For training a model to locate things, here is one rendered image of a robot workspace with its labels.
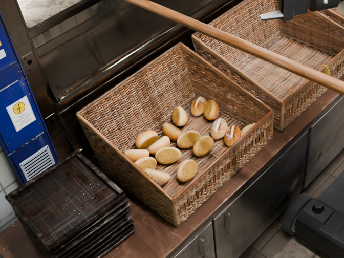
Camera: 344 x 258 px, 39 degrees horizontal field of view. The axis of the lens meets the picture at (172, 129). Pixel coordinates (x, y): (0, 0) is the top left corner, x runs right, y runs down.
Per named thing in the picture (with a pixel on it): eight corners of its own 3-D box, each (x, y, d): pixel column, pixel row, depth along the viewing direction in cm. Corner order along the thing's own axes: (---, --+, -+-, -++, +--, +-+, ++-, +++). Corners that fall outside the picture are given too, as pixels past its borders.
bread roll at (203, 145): (218, 144, 189) (209, 145, 193) (209, 130, 187) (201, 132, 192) (202, 160, 184) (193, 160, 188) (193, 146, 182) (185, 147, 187)
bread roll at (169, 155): (182, 163, 183) (182, 161, 189) (180, 146, 183) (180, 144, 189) (155, 166, 184) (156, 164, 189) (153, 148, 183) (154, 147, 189)
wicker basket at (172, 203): (88, 164, 192) (71, 112, 173) (185, 90, 219) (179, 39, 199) (177, 231, 165) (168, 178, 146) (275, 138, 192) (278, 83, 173)
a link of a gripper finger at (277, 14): (262, 19, 134) (284, 15, 134) (258, 14, 136) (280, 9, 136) (262, 24, 135) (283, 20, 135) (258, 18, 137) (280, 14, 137)
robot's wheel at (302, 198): (310, 187, 226) (288, 200, 212) (320, 192, 223) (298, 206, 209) (298, 220, 235) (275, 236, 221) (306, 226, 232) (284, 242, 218)
